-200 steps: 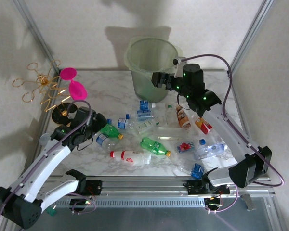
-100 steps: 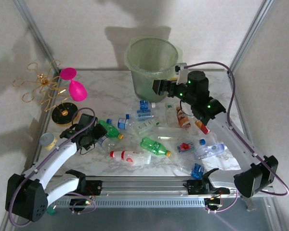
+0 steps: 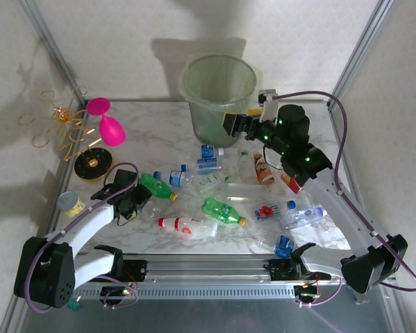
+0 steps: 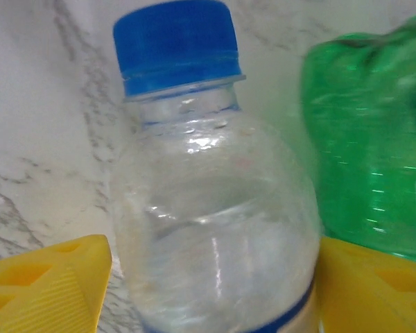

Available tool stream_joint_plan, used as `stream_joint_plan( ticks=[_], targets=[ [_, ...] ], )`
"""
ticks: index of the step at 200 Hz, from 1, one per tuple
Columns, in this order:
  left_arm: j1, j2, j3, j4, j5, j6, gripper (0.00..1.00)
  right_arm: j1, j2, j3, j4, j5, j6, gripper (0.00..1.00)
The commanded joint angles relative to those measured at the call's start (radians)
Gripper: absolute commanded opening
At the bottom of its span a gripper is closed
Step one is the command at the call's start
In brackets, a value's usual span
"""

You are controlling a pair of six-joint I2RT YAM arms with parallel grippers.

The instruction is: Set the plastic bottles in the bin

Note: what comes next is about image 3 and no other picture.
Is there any green plastic bottle orange cap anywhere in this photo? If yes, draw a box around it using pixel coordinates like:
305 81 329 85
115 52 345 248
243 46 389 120
200 196 247 227
138 172 179 203

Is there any small clear bottle blue cap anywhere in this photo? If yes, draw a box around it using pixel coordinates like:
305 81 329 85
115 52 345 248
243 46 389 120
153 169 197 188

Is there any blue label bottle white cap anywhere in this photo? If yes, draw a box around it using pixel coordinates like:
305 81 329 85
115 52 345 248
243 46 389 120
186 144 226 166

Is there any white bottle red cap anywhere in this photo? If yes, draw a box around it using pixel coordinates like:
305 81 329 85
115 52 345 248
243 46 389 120
157 216 218 241

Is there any brown coffee drink bottle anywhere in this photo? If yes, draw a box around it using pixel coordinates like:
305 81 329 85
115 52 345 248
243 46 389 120
252 151 276 187

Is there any red and yellow bottle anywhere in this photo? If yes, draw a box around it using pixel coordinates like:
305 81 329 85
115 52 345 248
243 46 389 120
279 172 304 194

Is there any clear bottle green-white label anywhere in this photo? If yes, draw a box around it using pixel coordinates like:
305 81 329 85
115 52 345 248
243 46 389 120
196 168 239 194

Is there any large clear plastic bottle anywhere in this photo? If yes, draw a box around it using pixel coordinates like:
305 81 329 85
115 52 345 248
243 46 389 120
221 182 291 206

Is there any red-blue label bottle blue cap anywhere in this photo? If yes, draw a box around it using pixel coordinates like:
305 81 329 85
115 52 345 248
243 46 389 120
252 199 297 222

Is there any bluish clear water bottle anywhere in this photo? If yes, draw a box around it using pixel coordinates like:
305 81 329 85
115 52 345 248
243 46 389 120
279 205 329 232

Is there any blue Pocari Sweat bottle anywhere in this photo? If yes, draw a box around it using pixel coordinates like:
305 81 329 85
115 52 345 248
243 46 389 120
254 234 296 259

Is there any green translucent bin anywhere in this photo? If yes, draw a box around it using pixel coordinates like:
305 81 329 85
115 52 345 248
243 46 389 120
183 55 261 148

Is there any clear bottle green cap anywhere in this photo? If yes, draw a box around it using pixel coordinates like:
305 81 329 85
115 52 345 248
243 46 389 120
236 148 258 184

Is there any yellow tin can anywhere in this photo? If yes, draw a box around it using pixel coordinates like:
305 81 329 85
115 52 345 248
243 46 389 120
57 190 87 219

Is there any blue-white label bottle blue cap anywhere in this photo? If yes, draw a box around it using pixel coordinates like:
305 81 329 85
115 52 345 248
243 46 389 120
180 157 220 177

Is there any pink plastic goblet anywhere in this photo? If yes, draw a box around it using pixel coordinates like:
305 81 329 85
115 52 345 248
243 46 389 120
85 97 126 147

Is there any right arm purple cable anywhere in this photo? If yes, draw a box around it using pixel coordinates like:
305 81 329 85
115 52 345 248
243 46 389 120
273 89 416 292

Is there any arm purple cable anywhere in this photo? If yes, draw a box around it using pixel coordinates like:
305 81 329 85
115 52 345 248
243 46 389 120
23 162 141 313
273 89 416 292

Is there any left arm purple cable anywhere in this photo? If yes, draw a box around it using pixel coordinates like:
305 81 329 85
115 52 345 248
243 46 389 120
23 162 141 313

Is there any gold wire stand black base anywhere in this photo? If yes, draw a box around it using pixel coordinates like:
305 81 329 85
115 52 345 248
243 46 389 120
17 86 114 183

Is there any aluminium table edge rail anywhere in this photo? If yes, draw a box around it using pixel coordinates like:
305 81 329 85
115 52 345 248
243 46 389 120
0 100 89 333

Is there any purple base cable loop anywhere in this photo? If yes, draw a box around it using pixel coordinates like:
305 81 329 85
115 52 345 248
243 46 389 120
100 282 140 310
295 277 345 309

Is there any aluminium frame post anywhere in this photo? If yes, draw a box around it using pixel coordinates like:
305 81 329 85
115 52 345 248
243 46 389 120
327 0 395 110
18 0 88 103

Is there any grey slotted cable duct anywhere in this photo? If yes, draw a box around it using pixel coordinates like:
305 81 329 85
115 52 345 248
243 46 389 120
74 283 296 300

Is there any grey metal base plate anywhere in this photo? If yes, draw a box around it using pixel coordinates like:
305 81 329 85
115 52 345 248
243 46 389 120
19 298 395 333

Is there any grey metal foot bracket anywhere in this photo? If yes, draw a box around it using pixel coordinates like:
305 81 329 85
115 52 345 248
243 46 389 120
352 287 369 306

